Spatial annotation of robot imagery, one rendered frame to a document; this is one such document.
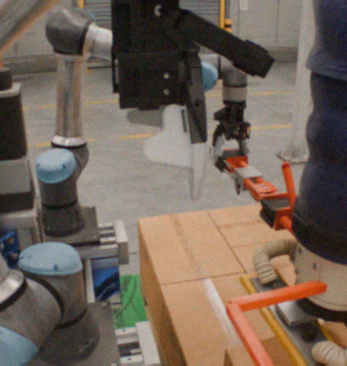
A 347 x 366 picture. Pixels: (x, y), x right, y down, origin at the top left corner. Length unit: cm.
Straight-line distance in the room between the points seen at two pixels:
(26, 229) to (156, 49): 67
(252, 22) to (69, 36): 1031
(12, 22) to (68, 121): 71
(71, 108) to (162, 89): 90
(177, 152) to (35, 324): 43
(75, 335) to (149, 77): 59
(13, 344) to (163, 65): 48
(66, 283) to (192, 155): 46
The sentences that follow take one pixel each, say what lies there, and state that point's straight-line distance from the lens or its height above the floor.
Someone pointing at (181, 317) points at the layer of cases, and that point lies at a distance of 170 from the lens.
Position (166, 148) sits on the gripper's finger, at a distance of 40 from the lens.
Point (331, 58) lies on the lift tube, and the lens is 67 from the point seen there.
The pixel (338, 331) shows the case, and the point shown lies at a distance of 114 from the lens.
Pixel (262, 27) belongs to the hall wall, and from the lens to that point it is 1145.
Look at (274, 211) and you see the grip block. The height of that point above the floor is 123.
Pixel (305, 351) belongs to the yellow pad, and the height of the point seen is 110.
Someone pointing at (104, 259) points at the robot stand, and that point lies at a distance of 135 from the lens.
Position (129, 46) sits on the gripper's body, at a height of 166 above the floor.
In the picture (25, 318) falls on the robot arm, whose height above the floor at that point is 125.
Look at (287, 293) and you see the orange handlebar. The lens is 79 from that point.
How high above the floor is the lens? 171
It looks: 26 degrees down
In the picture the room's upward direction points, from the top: straight up
